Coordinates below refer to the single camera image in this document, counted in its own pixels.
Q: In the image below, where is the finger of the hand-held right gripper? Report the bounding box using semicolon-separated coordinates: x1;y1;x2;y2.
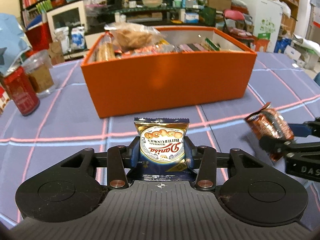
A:
259;136;320;155
287;117;320;137

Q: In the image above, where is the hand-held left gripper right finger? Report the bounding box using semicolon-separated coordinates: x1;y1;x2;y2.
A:
185;137;270;191

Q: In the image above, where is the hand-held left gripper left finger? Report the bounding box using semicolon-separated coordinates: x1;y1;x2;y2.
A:
54;137;140;190

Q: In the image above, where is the brown orange snack packet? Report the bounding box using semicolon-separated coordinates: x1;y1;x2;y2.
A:
244;102;296;162

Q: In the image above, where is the dark blue gold cookie packet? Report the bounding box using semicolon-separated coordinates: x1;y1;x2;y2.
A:
133;117;191;182

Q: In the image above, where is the orange cardboard box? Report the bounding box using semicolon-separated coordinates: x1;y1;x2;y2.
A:
80;25;258;119

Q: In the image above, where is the clear packet of beige crackers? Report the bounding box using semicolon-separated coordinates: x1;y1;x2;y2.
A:
96;31;116;62

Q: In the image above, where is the green snack packet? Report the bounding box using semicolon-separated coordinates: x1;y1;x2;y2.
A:
203;37;221;52

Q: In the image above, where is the yellow chip packet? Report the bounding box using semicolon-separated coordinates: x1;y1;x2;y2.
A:
155;38;176;53

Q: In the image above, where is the clear bag of brown pastries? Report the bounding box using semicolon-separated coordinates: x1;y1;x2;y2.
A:
104;22;161;51

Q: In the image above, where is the checked blue tablecloth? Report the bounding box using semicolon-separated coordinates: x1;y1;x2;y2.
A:
0;51;320;228

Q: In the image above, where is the white pillow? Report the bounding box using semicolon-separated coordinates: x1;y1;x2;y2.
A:
292;33;320;53

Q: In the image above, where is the clear plastic jar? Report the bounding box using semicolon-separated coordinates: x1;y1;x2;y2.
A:
23;50;62;98

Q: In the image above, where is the white chest freezer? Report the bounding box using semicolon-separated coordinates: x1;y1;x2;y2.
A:
236;0;283;53

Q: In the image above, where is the red soda can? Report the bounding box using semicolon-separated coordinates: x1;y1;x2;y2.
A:
1;66;41;117

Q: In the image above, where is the white blue bag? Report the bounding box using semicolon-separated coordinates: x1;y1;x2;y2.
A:
70;27;87;51

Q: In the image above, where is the red folding chair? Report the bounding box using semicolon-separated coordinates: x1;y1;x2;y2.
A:
222;8;258;43

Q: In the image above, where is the glass television stand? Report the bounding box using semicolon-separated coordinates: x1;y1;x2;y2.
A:
100;5;201;28

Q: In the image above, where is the white glass door cabinet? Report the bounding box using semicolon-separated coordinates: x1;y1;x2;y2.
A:
46;0;88;51

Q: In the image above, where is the red storage box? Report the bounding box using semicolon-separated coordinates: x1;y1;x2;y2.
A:
25;22;53;52

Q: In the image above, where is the brown cardboard box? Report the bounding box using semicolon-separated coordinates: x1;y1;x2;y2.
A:
205;0;233;12

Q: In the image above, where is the white fruit bowl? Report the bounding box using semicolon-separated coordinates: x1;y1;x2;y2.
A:
142;0;164;8

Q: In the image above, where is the blue star print cloth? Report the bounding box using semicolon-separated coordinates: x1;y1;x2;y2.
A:
0;13;33;77

